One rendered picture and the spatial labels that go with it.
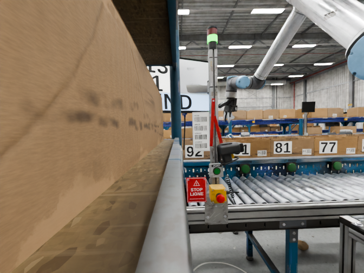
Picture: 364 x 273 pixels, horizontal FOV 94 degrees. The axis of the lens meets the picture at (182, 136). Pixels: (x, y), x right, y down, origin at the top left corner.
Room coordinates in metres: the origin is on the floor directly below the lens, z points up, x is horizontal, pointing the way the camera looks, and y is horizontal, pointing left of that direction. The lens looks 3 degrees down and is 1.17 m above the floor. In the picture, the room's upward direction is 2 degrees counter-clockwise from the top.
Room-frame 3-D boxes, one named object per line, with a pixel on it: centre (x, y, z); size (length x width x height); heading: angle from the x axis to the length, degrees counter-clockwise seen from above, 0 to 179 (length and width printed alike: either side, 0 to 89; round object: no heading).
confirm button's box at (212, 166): (0.84, -0.17, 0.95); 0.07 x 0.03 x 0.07; 91
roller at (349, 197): (1.16, -0.96, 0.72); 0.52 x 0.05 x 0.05; 1
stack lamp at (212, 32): (0.87, -0.17, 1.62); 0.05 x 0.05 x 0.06
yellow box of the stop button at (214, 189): (0.81, -0.20, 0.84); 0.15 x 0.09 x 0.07; 91
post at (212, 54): (0.87, -0.17, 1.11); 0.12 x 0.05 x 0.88; 91
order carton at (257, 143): (1.61, -0.57, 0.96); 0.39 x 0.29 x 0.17; 91
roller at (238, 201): (1.15, -0.31, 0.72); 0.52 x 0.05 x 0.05; 1
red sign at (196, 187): (0.84, -0.10, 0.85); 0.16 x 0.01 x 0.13; 91
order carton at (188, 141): (1.60, -0.18, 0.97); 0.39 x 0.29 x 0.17; 91
